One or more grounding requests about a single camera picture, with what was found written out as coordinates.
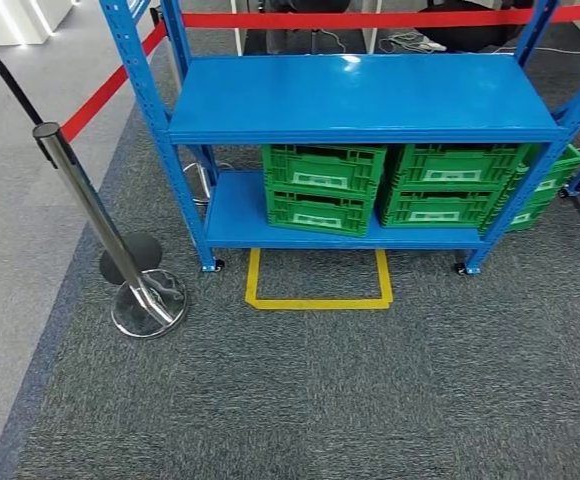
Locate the green plastic crate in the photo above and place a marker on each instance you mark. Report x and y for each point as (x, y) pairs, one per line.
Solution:
(560, 169)
(315, 215)
(320, 169)
(450, 169)
(532, 208)
(435, 210)

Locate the yellow floor tape outline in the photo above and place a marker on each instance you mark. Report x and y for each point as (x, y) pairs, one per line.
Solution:
(320, 303)

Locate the chrome stanchion base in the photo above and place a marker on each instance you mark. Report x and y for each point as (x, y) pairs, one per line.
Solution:
(197, 182)

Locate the white desk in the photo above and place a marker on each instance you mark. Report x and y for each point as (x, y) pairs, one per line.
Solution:
(237, 26)

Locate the red barrier belt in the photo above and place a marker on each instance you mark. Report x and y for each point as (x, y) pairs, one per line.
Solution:
(110, 86)
(370, 18)

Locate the black barrier belt head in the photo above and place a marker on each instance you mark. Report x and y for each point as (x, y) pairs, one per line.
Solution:
(156, 16)

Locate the chrome stanchion post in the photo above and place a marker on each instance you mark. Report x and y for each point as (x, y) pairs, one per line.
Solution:
(95, 199)

